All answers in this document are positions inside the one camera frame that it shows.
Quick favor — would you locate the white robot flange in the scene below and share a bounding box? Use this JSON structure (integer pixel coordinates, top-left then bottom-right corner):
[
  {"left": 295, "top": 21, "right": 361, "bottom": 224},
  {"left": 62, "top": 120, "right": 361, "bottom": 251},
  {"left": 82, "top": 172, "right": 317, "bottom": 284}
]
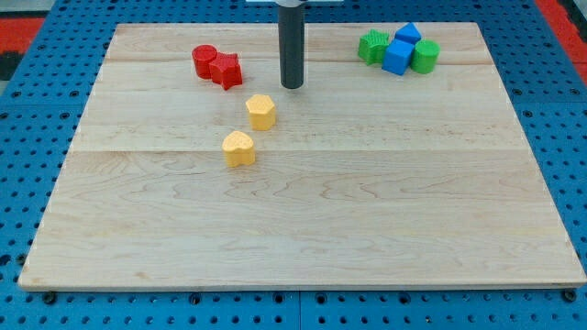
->
[{"left": 246, "top": 0, "right": 344, "bottom": 7}]

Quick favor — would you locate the green star block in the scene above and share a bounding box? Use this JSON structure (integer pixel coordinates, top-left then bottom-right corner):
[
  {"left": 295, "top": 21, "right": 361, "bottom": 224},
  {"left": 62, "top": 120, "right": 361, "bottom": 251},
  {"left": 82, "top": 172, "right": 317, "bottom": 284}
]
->
[{"left": 358, "top": 29, "right": 390, "bottom": 65}]

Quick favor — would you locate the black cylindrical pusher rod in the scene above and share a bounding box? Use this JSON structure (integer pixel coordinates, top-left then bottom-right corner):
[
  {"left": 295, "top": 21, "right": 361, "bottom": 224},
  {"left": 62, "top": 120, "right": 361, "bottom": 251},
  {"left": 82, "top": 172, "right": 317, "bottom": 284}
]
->
[{"left": 278, "top": 5, "right": 305, "bottom": 89}]

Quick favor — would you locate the blue cube block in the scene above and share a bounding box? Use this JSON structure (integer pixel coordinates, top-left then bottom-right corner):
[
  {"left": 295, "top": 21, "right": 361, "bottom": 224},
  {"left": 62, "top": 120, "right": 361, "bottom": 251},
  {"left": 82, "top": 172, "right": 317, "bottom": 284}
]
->
[{"left": 382, "top": 39, "right": 415, "bottom": 75}]

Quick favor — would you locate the light wooden board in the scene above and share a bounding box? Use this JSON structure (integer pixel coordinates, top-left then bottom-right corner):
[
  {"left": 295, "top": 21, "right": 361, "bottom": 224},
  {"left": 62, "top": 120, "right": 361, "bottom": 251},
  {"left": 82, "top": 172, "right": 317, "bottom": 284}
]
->
[{"left": 18, "top": 23, "right": 586, "bottom": 292}]

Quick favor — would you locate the blue triangle block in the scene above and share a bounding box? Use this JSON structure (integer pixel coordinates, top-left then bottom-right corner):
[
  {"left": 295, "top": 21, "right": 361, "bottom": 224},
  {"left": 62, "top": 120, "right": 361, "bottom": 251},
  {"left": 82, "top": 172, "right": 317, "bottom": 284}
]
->
[{"left": 394, "top": 22, "right": 422, "bottom": 45}]

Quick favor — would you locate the yellow hexagon block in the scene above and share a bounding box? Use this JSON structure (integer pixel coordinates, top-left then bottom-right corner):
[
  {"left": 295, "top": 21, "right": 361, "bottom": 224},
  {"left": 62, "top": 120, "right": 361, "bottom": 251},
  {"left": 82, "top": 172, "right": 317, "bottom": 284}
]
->
[{"left": 246, "top": 94, "right": 276, "bottom": 131}]

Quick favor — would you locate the yellow heart block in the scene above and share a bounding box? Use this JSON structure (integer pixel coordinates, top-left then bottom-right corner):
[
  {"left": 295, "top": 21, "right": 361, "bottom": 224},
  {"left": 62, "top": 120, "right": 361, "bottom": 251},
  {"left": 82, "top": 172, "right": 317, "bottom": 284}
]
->
[{"left": 221, "top": 130, "right": 256, "bottom": 167}]

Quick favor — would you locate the red star block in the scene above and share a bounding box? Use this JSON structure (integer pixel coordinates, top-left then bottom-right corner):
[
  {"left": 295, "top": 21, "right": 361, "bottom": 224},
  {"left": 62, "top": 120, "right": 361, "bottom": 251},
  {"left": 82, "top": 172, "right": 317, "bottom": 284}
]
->
[{"left": 209, "top": 52, "right": 242, "bottom": 90}]

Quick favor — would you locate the red cylinder block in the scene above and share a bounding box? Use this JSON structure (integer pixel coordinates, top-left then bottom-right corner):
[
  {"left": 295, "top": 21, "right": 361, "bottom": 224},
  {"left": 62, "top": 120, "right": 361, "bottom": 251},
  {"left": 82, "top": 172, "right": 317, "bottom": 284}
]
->
[{"left": 192, "top": 44, "right": 217, "bottom": 79}]

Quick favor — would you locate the green cylinder block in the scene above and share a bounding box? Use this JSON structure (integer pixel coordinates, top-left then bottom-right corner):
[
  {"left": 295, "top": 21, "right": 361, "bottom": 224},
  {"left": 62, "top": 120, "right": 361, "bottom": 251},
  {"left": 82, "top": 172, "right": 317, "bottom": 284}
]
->
[{"left": 410, "top": 39, "right": 441, "bottom": 74}]

